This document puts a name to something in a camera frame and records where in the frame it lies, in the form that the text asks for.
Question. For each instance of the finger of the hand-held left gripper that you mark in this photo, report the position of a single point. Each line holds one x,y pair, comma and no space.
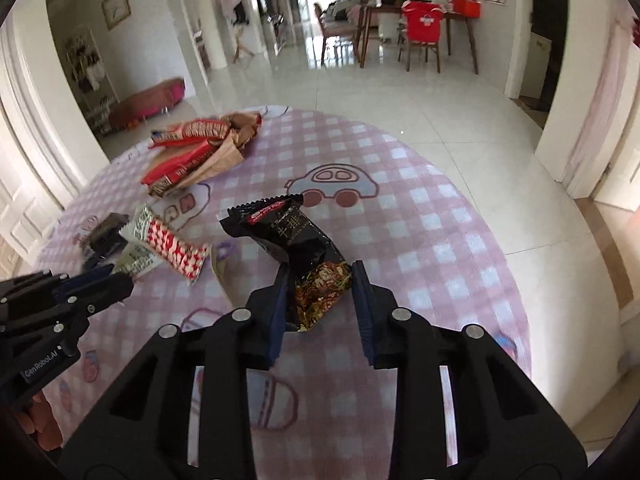
92,275
107,292

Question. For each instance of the white appliance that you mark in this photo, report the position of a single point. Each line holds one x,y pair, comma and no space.
537,65

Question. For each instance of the wooden coat rack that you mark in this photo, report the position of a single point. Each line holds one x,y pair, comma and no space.
242,42

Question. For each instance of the red bag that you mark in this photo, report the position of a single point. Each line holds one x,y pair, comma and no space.
466,5

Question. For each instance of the wooden dining table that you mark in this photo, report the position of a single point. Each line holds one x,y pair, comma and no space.
380,9

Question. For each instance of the brown paper bag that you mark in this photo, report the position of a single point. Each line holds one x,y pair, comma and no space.
220,162

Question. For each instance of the black snack packet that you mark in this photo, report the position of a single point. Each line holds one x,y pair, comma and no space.
295,245

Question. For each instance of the round table pink checked tablecloth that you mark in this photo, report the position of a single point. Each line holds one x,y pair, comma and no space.
425,240

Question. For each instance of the white sideboard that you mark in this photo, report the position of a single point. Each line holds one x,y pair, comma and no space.
390,22

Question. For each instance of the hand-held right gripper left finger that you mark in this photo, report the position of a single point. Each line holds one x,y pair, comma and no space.
277,305

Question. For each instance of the white shelf rack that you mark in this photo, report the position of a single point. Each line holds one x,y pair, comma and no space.
92,80

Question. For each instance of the red snack packet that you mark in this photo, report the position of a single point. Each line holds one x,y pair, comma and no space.
172,170
192,131

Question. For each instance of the wooden dining chair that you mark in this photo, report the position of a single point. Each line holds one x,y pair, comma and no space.
337,32
425,51

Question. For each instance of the maroon ottoman bench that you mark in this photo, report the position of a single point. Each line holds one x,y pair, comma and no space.
145,102

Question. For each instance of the clear plastic wrapper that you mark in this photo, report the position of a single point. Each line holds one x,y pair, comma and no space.
220,275

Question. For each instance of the small black packet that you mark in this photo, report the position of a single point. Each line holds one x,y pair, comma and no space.
107,232

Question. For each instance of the small framed picture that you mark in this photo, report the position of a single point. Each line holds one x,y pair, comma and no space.
116,7

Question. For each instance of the red chair cover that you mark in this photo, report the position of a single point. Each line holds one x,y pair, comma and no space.
422,22

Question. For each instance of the red white checked packet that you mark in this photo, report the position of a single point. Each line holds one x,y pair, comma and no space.
170,247

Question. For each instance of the brown snack wrapper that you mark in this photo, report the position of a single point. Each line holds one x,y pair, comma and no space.
245,125

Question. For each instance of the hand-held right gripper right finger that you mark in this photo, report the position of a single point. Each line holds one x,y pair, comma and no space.
361,305

